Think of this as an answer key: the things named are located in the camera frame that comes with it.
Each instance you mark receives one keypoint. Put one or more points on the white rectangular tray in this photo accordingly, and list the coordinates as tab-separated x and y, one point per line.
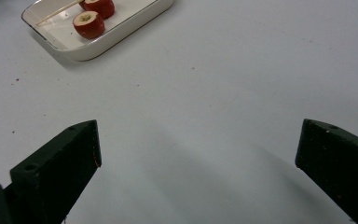
121	28

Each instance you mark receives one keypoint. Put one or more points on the red hawthorn piece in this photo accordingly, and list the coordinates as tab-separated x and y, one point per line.
102	7
88	26

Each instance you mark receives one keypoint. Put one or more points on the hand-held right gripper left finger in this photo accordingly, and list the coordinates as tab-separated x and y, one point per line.
59	168

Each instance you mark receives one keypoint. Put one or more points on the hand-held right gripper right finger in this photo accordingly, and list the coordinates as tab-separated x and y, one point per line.
338	168

